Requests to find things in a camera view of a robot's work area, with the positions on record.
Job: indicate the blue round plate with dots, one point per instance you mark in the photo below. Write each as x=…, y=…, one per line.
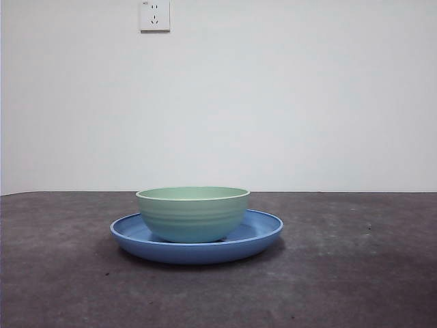
x=198, y=253

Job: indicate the green ribbed bowl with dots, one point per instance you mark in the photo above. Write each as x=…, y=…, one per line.
x=193, y=218

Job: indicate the white wall socket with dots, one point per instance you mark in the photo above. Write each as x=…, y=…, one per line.
x=155, y=17

